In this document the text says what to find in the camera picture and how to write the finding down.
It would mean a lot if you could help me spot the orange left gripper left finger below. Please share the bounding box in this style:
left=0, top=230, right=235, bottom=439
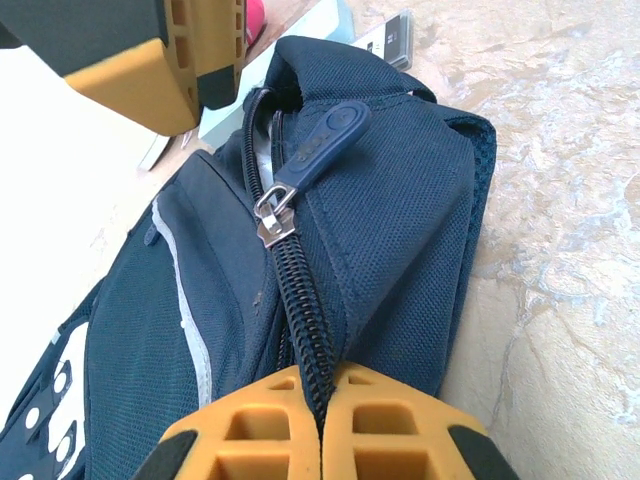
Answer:
left=130, top=363, right=324, bottom=480

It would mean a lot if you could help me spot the navy blue backpack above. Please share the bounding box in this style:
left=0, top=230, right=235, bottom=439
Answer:
left=0, top=34, right=499, bottom=480

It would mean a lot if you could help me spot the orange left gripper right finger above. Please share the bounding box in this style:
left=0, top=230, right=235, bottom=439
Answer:
left=319, top=360, right=524, bottom=480

